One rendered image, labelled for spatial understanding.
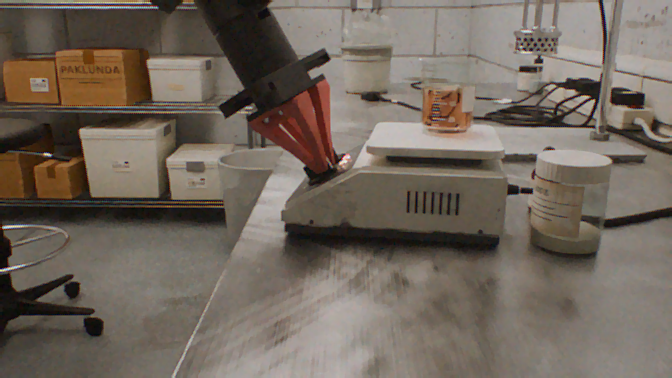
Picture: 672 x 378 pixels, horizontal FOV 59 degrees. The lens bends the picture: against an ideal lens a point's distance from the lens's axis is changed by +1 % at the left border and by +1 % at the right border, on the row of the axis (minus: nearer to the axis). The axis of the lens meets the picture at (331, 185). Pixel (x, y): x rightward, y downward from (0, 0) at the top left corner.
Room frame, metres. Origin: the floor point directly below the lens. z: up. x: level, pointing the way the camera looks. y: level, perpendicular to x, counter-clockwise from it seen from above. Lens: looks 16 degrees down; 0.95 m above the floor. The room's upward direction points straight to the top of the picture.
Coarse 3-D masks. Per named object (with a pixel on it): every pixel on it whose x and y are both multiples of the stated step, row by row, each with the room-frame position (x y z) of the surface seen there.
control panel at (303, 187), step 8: (352, 152) 0.59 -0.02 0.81; (360, 152) 0.57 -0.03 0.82; (352, 160) 0.54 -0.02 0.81; (344, 168) 0.52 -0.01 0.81; (336, 176) 0.51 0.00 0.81; (304, 184) 0.56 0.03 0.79; (320, 184) 0.51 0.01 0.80; (296, 192) 0.54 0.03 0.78; (304, 192) 0.52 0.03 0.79; (288, 200) 0.52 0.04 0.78
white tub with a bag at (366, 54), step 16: (352, 16) 1.53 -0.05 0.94; (368, 16) 1.51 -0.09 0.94; (384, 16) 1.53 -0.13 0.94; (352, 32) 1.52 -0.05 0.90; (368, 32) 1.50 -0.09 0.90; (384, 32) 1.50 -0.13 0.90; (352, 48) 1.49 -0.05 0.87; (368, 48) 1.48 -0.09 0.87; (384, 48) 1.49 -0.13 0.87; (352, 64) 1.50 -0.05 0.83; (368, 64) 1.49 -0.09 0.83; (384, 64) 1.51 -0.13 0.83; (352, 80) 1.51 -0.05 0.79; (368, 80) 1.49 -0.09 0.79; (384, 80) 1.51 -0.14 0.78
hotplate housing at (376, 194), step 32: (384, 160) 0.52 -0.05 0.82; (416, 160) 0.51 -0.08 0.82; (448, 160) 0.50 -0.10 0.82; (480, 160) 0.50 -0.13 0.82; (320, 192) 0.50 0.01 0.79; (352, 192) 0.50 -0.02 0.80; (384, 192) 0.49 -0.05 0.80; (416, 192) 0.49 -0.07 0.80; (448, 192) 0.48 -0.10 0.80; (480, 192) 0.48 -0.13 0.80; (512, 192) 0.55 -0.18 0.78; (288, 224) 0.51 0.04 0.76; (320, 224) 0.50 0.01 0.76; (352, 224) 0.50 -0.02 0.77; (384, 224) 0.49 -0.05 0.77; (416, 224) 0.49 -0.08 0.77; (448, 224) 0.48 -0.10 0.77; (480, 224) 0.48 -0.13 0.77
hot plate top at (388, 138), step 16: (384, 128) 0.58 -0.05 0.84; (400, 128) 0.58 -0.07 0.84; (416, 128) 0.58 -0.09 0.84; (480, 128) 0.58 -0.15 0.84; (368, 144) 0.51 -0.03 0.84; (384, 144) 0.50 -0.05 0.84; (400, 144) 0.50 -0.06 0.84; (416, 144) 0.50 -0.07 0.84; (432, 144) 0.50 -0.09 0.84; (448, 144) 0.50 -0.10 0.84; (464, 144) 0.50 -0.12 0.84; (480, 144) 0.50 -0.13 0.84; (496, 144) 0.50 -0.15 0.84
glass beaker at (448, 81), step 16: (432, 64) 0.54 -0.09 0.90; (448, 64) 0.53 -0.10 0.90; (464, 64) 0.53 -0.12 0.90; (432, 80) 0.54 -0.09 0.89; (448, 80) 0.53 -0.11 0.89; (464, 80) 0.53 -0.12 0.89; (432, 96) 0.54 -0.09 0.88; (448, 96) 0.53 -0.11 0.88; (464, 96) 0.54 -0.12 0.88; (432, 112) 0.54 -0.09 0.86; (448, 112) 0.53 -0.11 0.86; (464, 112) 0.54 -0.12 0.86; (432, 128) 0.54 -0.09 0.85; (448, 128) 0.53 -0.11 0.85; (464, 128) 0.54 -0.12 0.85
